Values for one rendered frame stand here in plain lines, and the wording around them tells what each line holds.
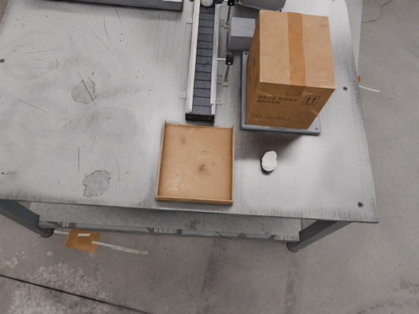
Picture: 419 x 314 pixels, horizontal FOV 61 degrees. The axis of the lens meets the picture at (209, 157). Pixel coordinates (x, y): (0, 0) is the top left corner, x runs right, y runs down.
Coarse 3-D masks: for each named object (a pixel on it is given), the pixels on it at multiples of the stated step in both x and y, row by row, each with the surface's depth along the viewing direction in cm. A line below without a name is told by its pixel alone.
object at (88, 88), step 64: (64, 0) 154; (320, 0) 165; (0, 64) 138; (64, 64) 140; (128, 64) 142; (0, 128) 127; (64, 128) 129; (128, 128) 131; (320, 128) 137; (0, 192) 118; (64, 192) 120; (128, 192) 121; (256, 192) 124; (320, 192) 126
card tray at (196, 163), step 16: (176, 128) 132; (192, 128) 132; (208, 128) 133; (224, 128) 133; (176, 144) 129; (192, 144) 130; (208, 144) 130; (224, 144) 131; (160, 160) 122; (176, 160) 127; (192, 160) 127; (208, 160) 128; (224, 160) 128; (160, 176) 124; (176, 176) 124; (192, 176) 125; (208, 176) 125; (224, 176) 126; (160, 192) 122; (176, 192) 122; (192, 192) 122; (208, 192) 123; (224, 192) 123
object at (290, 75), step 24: (264, 24) 118; (288, 24) 118; (312, 24) 119; (264, 48) 114; (288, 48) 114; (312, 48) 115; (264, 72) 110; (288, 72) 110; (312, 72) 111; (264, 96) 115; (288, 96) 114; (312, 96) 114; (264, 120) 129; (288, 120) 128; (312, 120) 127
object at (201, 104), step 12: (204, 12) 150; (204, 24) 147; (204, 36) 145; (204, 48) 142; (204, 60) 140; (204, 72) 137; (204, 84) 135; (204, 96) 133; (192, 108) 130; (204, 108) 131
